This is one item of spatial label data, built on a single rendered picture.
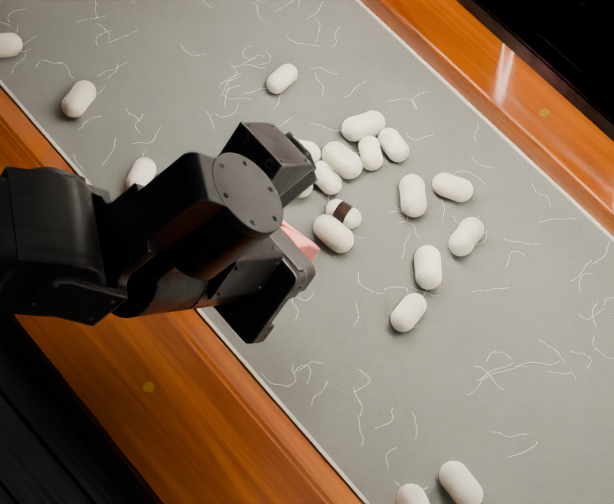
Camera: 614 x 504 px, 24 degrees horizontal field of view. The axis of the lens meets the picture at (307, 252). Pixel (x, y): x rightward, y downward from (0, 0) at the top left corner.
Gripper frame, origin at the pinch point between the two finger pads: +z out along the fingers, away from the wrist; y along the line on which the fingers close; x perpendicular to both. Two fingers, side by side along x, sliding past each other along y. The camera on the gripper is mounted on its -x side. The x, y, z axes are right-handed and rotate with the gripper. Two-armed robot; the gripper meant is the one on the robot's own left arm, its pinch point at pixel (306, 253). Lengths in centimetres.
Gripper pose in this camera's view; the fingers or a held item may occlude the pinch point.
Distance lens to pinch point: 106.8
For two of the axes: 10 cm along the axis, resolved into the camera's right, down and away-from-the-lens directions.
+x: -5.2, 7.4, 4.3
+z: 5.9, -0.6, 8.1
